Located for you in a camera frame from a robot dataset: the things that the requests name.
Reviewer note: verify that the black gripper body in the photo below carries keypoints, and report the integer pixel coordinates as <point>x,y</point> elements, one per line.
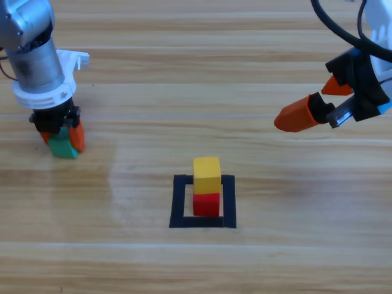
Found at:
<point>364,88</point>
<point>49,119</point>

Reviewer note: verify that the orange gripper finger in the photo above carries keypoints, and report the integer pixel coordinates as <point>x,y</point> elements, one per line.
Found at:
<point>295,118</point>
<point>335,89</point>
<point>78,136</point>
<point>46,136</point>

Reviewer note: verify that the green cube block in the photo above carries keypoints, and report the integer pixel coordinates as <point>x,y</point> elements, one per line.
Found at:
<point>61,147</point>

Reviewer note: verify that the yellow cube block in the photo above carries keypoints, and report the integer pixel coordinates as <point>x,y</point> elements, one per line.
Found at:
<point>206,177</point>

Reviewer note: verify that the red cube block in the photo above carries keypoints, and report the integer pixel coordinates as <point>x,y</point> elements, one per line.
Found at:
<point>205,205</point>

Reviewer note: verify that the black tape square outline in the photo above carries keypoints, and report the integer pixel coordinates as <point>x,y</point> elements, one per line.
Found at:
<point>179,202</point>

